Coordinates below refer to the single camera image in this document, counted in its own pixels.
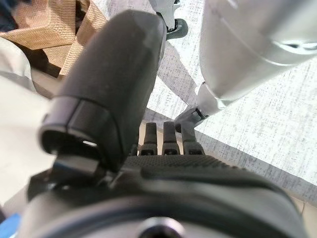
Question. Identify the bed with beige cover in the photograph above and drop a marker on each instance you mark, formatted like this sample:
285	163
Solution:
17	116

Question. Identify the silver right robot leg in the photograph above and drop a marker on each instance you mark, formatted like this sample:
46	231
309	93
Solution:
173	22

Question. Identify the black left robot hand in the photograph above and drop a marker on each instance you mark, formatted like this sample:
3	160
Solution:
158	196

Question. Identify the silver robot leg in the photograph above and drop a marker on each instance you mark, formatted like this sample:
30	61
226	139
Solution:
173	22
242	49

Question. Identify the blue garment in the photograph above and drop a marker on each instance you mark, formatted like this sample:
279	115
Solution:
10	226

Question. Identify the silver left robot leg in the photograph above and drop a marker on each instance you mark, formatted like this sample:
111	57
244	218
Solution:
242	49

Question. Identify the woven wicker laundry basket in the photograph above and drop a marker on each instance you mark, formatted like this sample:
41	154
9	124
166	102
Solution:
49	32

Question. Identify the grey woven rug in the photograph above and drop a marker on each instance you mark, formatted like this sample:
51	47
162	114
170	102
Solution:
260	129

